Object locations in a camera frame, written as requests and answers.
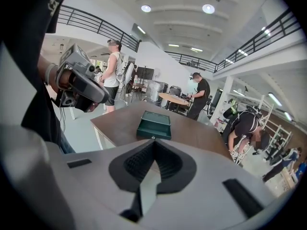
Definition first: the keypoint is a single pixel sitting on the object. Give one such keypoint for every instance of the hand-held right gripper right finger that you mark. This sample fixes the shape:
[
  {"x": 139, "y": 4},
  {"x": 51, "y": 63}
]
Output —
[{"x": 204, "y": 200}]

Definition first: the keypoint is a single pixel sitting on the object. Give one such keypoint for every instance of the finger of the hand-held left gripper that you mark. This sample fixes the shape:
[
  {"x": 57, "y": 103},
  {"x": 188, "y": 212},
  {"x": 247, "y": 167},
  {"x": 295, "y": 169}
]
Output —
[
  {"x": 84, "y": 105},
  {"x": 96, "y": 91}
]

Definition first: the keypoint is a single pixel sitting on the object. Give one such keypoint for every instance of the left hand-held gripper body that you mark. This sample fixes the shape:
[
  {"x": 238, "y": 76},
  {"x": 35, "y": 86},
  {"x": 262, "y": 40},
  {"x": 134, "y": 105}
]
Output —
[{"x": 76, "y": 56}]

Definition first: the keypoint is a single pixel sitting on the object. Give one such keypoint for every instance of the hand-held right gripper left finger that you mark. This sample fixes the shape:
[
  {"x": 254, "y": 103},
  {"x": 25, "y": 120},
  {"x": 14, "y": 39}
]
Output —
[{"x": 91, "y": 188}]

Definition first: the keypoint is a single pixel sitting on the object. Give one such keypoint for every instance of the person's left forearm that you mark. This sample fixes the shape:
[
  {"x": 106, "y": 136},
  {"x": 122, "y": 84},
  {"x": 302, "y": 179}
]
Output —
[{"x": 43, "y": 71}]

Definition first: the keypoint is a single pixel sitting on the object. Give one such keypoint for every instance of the person's left hand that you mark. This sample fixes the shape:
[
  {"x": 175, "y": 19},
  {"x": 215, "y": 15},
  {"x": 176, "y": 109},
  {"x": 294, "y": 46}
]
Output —
[{"x": 66, "y": 80}]

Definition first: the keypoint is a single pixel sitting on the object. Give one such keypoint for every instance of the white wristband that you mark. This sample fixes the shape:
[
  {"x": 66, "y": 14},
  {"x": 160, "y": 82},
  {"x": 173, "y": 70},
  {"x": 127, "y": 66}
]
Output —
[{"x": 49, "y": 73}]

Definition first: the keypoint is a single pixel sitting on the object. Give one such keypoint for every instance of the black balcony railing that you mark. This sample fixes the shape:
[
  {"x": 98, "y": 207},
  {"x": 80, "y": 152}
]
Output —
[
  {"x": 254, "y": 42},
  {"x": 98, "y": 27}
]

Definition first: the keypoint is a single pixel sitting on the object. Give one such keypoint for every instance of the person's blue jeans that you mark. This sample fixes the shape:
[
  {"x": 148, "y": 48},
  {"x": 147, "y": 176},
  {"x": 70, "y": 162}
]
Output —
[{"x": 67, "y": 145}]

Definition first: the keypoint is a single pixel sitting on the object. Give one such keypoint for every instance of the person's black shirt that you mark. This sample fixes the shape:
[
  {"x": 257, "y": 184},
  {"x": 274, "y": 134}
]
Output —
[{"x": 28, "y": 32}]

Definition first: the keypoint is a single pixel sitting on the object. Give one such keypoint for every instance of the black monitor on stand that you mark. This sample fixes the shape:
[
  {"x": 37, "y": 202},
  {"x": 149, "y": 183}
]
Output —
[{"x": 146, "y": 72}]

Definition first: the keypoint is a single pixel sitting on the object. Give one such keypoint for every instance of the plastic-wrapped grey barrel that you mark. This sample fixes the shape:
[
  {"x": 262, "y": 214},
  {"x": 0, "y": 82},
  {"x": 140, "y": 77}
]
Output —
[{"x": 156, "y": 88}]

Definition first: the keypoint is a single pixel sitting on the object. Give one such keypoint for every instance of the dark wooden table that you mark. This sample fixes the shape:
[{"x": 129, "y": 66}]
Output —
[{"x": 192, "y": 133}]

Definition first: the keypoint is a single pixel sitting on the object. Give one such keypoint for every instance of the round light wooden table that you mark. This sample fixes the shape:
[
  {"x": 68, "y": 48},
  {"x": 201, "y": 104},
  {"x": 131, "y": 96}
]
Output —
[{"x": 172, "y": 97}]

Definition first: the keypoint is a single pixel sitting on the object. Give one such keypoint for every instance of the black lidded bin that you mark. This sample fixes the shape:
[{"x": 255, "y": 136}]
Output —
[{"x": 175, "y": 90}]

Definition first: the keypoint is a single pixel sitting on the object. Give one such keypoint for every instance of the round ceiling light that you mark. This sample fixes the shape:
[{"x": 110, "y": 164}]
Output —
[
  {"x": 208, "y": 9},
  {"x": 146, "y": 8}
]

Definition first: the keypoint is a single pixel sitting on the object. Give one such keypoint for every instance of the light wooden rectangular table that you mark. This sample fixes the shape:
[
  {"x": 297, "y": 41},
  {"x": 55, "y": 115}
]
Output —
[{"x": 290, "y": 180}]

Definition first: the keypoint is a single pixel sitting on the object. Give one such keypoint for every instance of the green black helmet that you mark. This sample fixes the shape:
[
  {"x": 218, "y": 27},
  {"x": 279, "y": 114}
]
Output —
[{"x": 231, "y": 110}]

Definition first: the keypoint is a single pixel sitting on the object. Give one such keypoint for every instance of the white metal shelving rack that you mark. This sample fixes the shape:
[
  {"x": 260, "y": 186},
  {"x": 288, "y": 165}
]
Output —
[{"x": 279, "y": 130}]

